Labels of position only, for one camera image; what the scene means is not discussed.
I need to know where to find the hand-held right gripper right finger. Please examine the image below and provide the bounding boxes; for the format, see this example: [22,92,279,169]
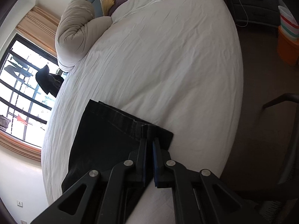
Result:
[152,138,267,224]

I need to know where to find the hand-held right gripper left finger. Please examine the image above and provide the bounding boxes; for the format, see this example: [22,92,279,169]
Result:
[30,138,149,224]

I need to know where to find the black denim pants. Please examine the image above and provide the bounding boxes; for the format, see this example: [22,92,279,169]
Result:
[61,99,174,224]

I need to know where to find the bed with white sheet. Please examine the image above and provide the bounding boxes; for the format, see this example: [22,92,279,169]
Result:
[41,0,244,224]

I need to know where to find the black hanging garment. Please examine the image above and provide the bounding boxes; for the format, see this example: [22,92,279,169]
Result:
[36,65,64,97]

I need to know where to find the dark armchair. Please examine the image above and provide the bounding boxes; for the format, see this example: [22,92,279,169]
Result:
[220,93,299,224]

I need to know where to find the rolled beige duvet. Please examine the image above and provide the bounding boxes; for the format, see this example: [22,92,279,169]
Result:
[55,0,113,73]

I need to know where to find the window with black bars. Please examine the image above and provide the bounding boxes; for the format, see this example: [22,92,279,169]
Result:
[0,34,68,145]

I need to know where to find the grey hanging garment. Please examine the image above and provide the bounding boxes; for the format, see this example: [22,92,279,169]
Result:
[3,56,33,78]

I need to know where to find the beige curtain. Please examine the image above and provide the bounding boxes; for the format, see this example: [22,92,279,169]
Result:
[16,6,61,57]

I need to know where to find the dark grey nightstand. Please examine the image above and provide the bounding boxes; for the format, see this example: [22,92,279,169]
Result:
[220,0,281,27]

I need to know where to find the striped waste bin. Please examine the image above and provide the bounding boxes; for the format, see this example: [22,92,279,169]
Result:
[278,5,299,41]

